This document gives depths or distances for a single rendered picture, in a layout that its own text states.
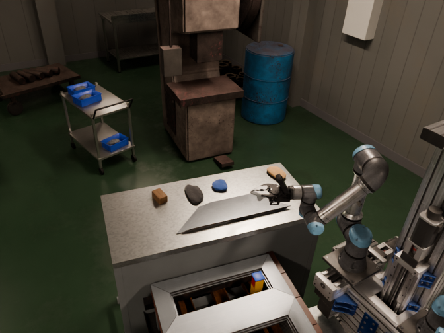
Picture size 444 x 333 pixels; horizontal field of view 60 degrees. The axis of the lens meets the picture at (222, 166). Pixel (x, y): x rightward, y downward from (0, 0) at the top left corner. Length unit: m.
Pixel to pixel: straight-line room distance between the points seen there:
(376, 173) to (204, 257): 1.07
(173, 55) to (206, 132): 1.00
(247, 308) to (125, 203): 0.98
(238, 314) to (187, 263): 0.41
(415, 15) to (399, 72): 0.63
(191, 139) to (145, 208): 2.19
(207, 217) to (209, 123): 2.32
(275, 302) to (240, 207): 0.61
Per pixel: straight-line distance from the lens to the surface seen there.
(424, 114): 5.00
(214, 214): 2.38
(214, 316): 2.18
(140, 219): 2.40
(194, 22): 4.10
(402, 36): 5.04
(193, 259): 2.32
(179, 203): 2.49
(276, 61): 5.27
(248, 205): 2.46
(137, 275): 2.29
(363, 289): 2.32
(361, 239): 2.12
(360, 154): 2.00
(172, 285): 2.30
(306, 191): 1.99
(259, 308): 2.23
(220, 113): 4.54
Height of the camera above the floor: 2.65
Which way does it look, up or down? 35 degrees down
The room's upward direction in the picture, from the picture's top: 3 degrees clockwise
